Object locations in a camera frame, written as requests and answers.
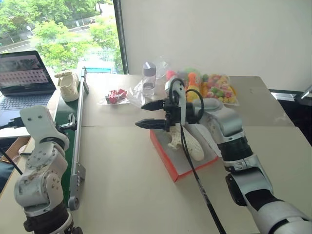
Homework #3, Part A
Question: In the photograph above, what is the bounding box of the clear bottle with grey cap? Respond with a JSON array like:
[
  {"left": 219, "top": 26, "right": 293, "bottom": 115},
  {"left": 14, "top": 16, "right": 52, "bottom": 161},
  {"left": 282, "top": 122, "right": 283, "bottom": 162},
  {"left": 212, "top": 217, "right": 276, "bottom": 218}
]
[{"left": 142, "top": 61, "right": 157, "bottom": 97}]

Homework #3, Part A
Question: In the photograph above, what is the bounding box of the green conveyor belt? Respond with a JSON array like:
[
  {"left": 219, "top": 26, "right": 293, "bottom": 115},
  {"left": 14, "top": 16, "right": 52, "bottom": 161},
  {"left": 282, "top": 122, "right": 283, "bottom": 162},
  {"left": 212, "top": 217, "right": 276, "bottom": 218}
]
[{"left": 47, "top": 72, "right": 82, "bottom": 208}]

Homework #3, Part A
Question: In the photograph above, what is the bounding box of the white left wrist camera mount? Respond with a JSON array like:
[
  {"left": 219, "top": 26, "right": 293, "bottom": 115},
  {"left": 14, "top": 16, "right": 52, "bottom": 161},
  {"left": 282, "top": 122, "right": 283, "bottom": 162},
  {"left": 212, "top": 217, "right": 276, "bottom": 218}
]
[{"left": 19, "top": 105, "right": 70, "bottom": 152}]

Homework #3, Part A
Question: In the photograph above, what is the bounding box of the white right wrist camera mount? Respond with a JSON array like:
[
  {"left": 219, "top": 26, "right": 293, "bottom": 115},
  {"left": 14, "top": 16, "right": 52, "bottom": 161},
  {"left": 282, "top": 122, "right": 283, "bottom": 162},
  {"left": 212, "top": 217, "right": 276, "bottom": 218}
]
[{"left": 164, "top": 77, "right": 189, "bottom": 126}]

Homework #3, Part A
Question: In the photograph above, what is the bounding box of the black window frame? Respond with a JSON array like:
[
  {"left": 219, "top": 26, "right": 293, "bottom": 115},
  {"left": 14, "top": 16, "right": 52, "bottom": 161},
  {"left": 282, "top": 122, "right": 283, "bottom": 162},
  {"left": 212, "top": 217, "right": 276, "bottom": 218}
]
[{"left": 113, "top": 0, "right": 129, "bottom": 75}]

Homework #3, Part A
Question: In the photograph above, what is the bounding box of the blue denim cloth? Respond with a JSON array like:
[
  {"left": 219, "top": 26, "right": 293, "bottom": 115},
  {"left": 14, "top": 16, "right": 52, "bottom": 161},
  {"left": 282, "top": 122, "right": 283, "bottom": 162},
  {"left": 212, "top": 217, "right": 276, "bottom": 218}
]
[{"left": 0, "top": 160, "right": 15, "bottom": 194}]

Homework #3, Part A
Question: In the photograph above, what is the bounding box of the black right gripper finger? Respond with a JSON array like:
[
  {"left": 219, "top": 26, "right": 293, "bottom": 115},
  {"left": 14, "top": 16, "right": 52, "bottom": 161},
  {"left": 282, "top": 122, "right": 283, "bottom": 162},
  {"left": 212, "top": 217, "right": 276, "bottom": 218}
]
[
  {"left": 135, "top": 118, "right": 167, "bottom": 130},
  {"left": 140, "top": 99, "right": 165, "bottom": 112}
]

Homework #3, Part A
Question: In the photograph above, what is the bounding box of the brown cardboard box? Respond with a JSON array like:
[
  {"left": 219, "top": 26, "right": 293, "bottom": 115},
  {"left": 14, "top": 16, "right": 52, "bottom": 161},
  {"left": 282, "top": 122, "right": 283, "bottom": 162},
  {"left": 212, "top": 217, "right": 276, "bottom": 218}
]
[{"left": 0, "top": 136, "right": 34, "bottom": 169}]

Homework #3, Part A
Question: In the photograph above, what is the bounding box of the thin black cable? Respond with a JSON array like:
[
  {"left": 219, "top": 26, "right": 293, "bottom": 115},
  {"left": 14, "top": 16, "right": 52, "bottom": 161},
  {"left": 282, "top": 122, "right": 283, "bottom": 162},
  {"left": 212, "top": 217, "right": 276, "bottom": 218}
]
[{"left": 0, "top": 145, "right": 24, "bottom": 175}]

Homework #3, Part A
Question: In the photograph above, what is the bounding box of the dark laptop with lit screen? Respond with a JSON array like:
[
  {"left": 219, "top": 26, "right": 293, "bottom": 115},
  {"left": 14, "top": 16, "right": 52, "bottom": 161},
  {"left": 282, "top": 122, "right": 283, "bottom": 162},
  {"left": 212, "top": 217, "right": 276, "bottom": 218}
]
[{"left": 0, "top": 50, "right": 58, "bottom": 130}]

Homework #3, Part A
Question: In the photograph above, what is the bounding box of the red object in clear bag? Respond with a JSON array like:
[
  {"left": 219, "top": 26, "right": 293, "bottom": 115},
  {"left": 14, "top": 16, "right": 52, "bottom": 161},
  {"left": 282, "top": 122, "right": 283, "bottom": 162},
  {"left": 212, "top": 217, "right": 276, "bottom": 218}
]
[{"left": 98, "top": 88, "right": 131, "bottom": 106}]

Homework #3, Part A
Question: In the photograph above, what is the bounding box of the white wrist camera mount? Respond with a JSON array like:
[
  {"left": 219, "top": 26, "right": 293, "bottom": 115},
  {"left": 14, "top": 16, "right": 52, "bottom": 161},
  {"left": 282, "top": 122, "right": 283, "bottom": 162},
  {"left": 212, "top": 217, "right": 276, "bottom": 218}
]
[
  {"left": 164, "top": 77, "right": 189, "bottom": 126},
  {"left": 19, "top": 105, "right": 70, "bottom": 152}
]

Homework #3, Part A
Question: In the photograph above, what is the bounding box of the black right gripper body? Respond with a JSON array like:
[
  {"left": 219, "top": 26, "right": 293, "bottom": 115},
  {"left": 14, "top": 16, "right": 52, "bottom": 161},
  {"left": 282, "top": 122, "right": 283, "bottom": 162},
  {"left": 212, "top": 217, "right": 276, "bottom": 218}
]
[{"left": 162, "top": 97, "right": 182, "bottom": 133}]

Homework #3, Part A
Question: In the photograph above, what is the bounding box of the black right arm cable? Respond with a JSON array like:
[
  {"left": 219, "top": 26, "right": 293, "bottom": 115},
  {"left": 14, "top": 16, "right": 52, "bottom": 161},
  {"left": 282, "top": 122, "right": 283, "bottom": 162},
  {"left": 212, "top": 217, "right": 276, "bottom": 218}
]
[{"left": 169, "top": 78, "right": 227, "bottom": 234}]

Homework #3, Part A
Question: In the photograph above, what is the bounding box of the orange shoebox with white inside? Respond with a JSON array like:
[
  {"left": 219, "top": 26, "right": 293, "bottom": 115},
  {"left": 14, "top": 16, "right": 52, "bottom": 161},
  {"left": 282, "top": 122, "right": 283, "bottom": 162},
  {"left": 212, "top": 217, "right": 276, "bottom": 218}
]
[{"left": 149, "top": 121, "right": 220, "bottom": 183}]

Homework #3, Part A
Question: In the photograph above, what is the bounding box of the black furniture with silver bar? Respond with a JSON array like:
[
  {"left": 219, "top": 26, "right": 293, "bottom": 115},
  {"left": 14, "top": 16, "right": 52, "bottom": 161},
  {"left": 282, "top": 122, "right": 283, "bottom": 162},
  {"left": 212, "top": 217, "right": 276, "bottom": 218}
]
[{"left": 268, "top": 85, "right": 312, "bottom": 147}]

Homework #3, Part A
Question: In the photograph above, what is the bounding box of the bag of colourful candies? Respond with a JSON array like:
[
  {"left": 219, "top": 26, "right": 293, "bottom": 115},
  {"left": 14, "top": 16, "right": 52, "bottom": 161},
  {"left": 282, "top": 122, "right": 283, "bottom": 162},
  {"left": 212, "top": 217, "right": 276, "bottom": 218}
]
[{"left": 201, "top": 74, "right": 240, "bottom": 106}]

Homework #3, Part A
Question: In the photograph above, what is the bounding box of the silver conveyor side rail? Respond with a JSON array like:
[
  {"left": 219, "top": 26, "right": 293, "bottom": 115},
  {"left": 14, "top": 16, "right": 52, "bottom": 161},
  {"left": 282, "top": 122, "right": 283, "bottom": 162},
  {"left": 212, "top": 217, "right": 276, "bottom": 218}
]
[{"left": 68, "top": 66, "right": 90, "bottom": 212}]

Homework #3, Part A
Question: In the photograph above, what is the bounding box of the crumpled clear plastic bag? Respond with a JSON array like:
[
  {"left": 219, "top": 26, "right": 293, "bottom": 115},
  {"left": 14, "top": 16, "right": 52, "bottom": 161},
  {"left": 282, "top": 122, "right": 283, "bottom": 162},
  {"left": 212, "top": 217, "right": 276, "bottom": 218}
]
[{"left": 126, "top": 56, "right": 172, "bottom": 108}]

